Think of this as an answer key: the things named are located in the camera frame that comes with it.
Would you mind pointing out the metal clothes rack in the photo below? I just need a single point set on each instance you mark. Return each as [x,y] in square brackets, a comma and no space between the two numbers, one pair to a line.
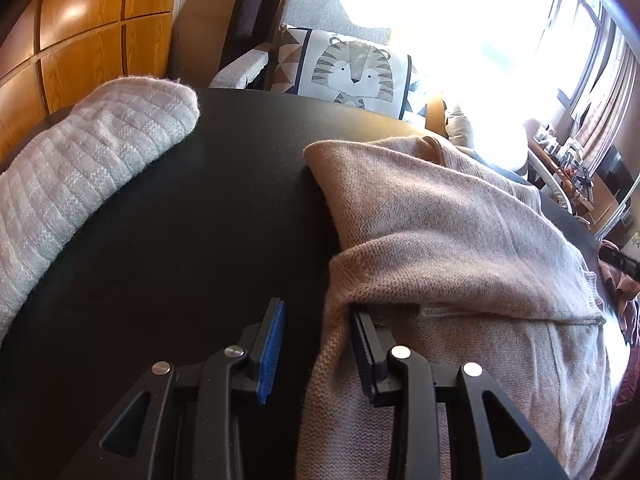
[611,217]

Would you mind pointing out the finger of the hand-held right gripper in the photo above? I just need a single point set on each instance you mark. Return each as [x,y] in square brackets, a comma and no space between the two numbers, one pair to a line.
[620,261]

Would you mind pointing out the white knit sweater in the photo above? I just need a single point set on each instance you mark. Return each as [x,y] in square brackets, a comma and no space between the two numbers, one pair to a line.
[75,160]

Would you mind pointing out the deer print pillow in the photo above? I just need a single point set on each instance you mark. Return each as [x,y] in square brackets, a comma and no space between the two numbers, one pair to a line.
[457,127]

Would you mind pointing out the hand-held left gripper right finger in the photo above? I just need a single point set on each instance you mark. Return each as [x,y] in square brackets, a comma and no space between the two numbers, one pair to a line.
[367,355]

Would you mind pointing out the grey sofa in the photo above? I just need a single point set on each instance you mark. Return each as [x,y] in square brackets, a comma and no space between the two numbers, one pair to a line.
[325,5]

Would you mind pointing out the tiger print pillow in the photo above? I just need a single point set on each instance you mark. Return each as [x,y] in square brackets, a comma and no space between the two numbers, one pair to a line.
[350,70]

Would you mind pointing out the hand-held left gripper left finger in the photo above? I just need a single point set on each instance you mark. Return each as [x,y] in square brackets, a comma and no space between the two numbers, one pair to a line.
[272,355]

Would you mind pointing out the window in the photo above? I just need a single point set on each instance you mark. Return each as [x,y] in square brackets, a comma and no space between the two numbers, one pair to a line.
[575,25]

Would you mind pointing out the black television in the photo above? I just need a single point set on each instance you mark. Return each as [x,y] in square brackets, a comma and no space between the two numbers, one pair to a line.
[612,170]

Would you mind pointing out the yellow blue patterned blanket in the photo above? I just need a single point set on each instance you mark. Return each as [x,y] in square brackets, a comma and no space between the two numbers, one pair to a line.
[436,115]

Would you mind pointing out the wooden wardrobe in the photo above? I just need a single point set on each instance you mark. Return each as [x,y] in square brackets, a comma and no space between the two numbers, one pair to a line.
[85,10]

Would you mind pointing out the pink knit garment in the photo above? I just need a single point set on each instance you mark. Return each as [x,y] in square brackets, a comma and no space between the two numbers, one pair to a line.
[627,290]

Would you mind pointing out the cluttered wooden side table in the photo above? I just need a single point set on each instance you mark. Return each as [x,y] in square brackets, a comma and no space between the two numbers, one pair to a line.
[550,142]

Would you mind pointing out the beige knit sweater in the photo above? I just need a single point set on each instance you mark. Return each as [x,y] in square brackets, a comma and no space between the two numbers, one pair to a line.
[425,210]

